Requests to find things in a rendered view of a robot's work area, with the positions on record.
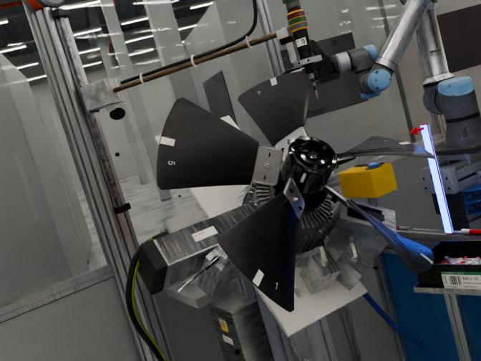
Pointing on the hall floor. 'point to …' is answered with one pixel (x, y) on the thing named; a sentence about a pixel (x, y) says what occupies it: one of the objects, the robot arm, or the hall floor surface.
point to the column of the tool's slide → (99, 180)
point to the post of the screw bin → (459, 327)
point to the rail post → (389, 307)
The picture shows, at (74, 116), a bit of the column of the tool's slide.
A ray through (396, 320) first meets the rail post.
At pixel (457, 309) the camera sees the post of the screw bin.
